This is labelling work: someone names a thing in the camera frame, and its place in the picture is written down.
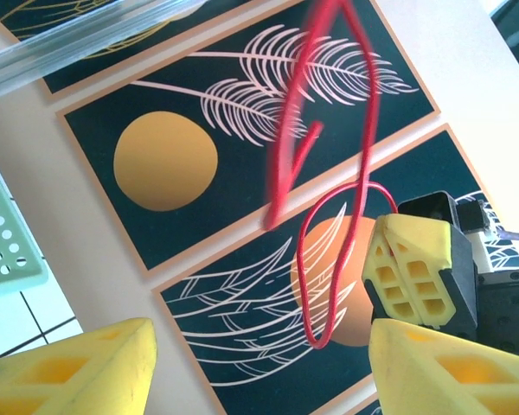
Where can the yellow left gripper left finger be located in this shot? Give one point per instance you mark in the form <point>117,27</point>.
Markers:
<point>125,367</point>

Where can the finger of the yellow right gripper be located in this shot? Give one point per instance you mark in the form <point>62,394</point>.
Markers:
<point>378,259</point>
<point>437,242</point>

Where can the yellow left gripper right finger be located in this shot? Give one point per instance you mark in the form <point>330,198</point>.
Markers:
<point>398,367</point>

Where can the pale green plastic basket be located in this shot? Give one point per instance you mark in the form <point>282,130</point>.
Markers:
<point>21,279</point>

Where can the aluminium corner post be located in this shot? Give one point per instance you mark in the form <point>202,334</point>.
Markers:
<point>69,47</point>

